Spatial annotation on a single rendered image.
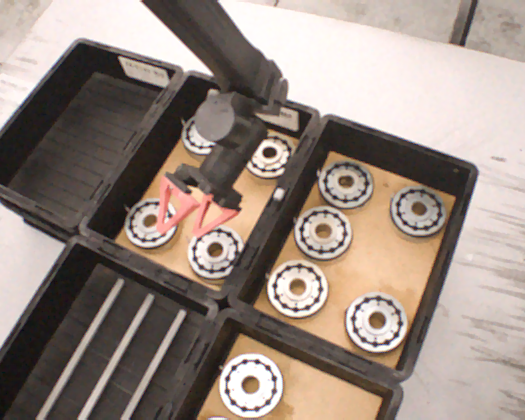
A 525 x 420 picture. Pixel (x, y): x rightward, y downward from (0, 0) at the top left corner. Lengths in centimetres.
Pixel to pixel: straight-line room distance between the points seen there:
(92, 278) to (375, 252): 53
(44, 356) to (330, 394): 51
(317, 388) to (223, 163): 39
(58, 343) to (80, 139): 45
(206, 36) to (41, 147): 68
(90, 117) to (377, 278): 72
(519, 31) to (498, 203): 160
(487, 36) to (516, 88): 121
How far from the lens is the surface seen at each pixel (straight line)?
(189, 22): 53
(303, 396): 82
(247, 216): 91
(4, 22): 310
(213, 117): 62
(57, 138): 115
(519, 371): 104
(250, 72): 64
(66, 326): 94
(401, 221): 88
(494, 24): 263
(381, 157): 94
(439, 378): 99
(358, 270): 87
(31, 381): 96
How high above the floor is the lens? 165
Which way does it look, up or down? 63 degrees down
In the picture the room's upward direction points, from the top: 10 degrees counter-clockwise
